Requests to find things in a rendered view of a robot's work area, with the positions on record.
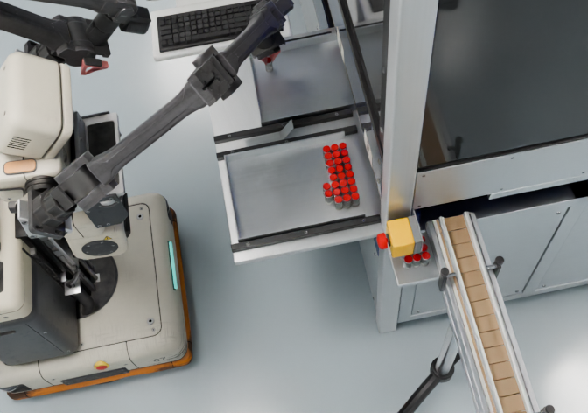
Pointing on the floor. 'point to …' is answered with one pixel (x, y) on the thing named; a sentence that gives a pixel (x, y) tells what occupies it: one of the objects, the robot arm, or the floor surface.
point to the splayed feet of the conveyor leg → (427, 387)
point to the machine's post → (403, 113)
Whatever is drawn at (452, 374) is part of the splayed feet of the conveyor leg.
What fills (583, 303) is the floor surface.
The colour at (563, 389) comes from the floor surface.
